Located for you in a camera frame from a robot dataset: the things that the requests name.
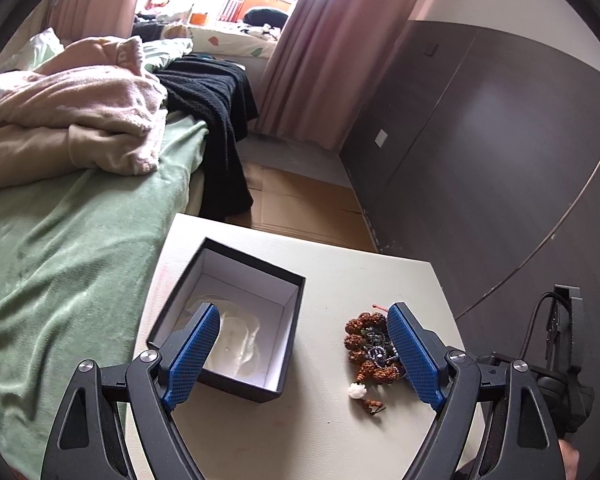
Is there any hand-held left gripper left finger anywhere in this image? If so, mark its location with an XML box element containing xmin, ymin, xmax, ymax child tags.
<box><xmin>45</xmin><ymin>302</ymin><xmax>222</xmax><ymax>480</ymax></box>

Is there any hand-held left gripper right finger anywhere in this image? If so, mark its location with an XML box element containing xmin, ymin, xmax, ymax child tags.
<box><xmin>386</xmin><ymin>302</ymin><xmax>566</xmax><ymax>480</ymax></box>

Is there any blue grey bead bracelet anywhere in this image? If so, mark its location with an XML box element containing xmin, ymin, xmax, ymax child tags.
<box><xmin>361</xmin><ymin>329</ymin><xmax>400</xmax><ymax>367</ymax></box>

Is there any brown bead bracelet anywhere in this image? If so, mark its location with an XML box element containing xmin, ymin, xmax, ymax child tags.
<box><xmin>343</xmin><ymin>303</ymin><xmax>407</xmax><ymax>386</ymax></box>

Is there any black jewelry box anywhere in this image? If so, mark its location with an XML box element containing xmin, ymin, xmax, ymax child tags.
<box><xmin>146</xmin><ymin>237</ymin><xmax>307</xmax><ymax>404</ymax></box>

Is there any white cloth pouch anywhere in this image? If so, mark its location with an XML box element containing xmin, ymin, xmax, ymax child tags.
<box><xmin>177</xmin><ymin>295</ymin><xmax>263</xmax><ymax>376</ymax></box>

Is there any bed with green sheet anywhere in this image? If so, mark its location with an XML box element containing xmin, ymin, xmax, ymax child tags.
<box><xmin>0</xmin><ymin>110</ymin><xmax>212</xmax><ymax>480</ymax></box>

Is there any dark grey wardrobe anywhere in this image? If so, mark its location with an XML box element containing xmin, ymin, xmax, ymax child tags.
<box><xmin>340</xmin><ymin>20</ymin><xmax>600</xmax><ymax>356</ymax></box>

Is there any black knit blanket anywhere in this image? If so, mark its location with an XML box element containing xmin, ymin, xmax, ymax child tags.
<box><xmin>152</xmin><ymin>55</ymin><xmax>260</xmax><ymax>221</ymax></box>

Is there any pink beige fleece blanket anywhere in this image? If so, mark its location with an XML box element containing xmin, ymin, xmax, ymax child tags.
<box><xmin>0</xmin><ymin>35</ymin><xmax>170</xmax><ymax>192</ymax></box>

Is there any green patterned quilt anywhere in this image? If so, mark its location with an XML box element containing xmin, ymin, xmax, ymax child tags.
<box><xmin>140</xmin><ymin>35</ymin><xmax>197</xmax><ymax>74</ymax></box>

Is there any white leaf print cloth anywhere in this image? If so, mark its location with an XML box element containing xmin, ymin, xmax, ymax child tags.
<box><xmin>187</xmin><ymin>24</ymin><xmax>282</xmax><ymax>59</ymax></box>

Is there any wide pink curtain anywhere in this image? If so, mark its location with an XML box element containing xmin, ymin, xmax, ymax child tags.
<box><xmin>257</xmin><ymin>0</ymin><xmax>453</xmax><ymax>153</ymax></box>

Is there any pale green pillow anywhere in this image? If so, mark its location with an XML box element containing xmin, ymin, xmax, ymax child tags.
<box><xmin>2</xmin><ymin>27</ymin><xmax>66</xmax><ymax>75</ymax></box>

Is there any row of books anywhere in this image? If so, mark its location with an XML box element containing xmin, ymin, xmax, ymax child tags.
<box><xmin>215</xmin><ymin>0</ymin><xmax>244</xmax><ymax>23</ymax></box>

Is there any black round cushion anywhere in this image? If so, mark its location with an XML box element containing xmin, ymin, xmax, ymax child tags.
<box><xmin>243</xmin><ymin>7</ymin><xmax>292</xmax><ymax>28</ymax></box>

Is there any orange box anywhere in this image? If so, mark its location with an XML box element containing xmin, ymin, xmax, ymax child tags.
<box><xmin>241</xmin><ymin>0</ymin><xmax>294</xmax><ymax>13</ymax></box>

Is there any narrow pink curtain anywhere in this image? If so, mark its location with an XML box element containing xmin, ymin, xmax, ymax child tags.
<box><xmin>47</xmin><ymin>0</ymin><xmax>153</xmax><ymax>50</ymax></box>

